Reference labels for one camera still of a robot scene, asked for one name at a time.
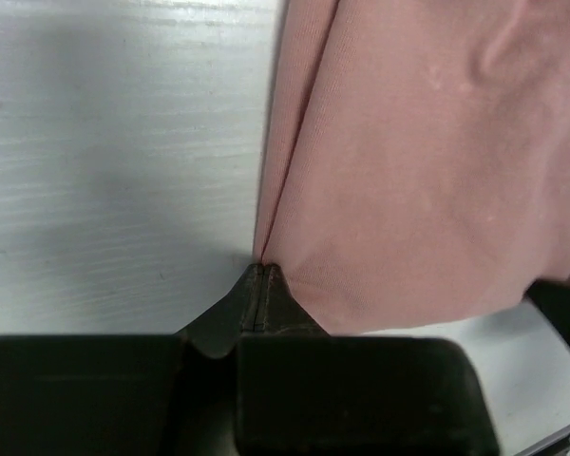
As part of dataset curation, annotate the pink t shirt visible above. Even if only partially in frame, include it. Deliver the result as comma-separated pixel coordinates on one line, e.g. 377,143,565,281
254,1,570,333

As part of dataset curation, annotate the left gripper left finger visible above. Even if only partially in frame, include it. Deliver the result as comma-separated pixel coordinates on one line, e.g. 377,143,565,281
177,264,264,359

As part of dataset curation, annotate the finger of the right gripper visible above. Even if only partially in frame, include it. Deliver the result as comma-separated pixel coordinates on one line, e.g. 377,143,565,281
526,280,570,347

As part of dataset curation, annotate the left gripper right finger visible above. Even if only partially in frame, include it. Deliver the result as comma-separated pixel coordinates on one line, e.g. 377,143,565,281
258,264,327,336

